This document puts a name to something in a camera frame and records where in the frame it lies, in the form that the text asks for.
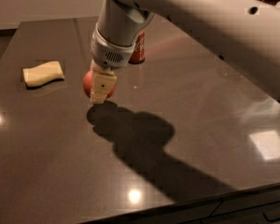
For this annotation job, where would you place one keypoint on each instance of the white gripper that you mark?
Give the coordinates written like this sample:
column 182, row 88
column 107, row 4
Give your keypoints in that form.
column 110, row 54

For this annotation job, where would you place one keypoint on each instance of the red apple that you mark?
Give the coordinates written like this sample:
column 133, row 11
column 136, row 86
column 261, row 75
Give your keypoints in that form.
column 87, row 80

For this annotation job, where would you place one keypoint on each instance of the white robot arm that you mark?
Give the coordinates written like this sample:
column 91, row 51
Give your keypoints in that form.
column 244, row 33

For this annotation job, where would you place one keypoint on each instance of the yellow sponge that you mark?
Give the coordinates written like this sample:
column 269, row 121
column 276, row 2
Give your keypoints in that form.
column 42, row 74

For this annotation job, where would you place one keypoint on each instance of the red cola can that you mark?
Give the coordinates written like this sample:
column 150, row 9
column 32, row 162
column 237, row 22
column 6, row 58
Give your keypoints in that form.
column 138, row 55

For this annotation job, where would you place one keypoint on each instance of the dark drawer front with handle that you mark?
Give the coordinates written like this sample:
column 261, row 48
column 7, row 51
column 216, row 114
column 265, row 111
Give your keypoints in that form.
column 256, row 206

